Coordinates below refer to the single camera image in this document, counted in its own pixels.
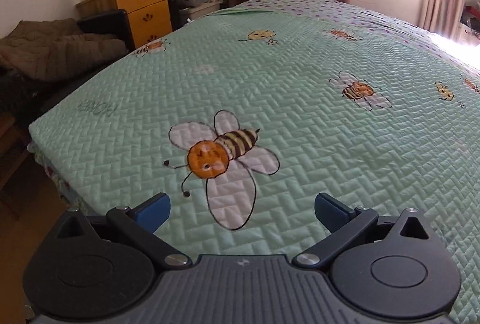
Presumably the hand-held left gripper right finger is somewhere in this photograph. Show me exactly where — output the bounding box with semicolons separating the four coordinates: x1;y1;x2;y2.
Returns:
292;193;430;268

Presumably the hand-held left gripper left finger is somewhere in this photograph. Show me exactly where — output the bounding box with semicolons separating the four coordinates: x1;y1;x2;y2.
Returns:
50;192;192;268

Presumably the floral bed sheet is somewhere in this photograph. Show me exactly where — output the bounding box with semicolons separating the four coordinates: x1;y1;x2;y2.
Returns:
34;152;89;214

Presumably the green quilted bee bedspread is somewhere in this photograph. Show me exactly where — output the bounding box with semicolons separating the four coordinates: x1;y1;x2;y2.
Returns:
28;0;480;324

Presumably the black chair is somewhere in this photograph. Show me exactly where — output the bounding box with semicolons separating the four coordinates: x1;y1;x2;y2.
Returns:
77;8;134;51

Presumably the brown blanket on chair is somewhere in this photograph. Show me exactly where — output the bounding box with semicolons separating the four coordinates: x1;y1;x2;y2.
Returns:
0;17;128;83

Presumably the wooden desk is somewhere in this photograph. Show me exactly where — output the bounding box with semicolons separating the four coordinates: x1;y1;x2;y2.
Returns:
75;0;271;51

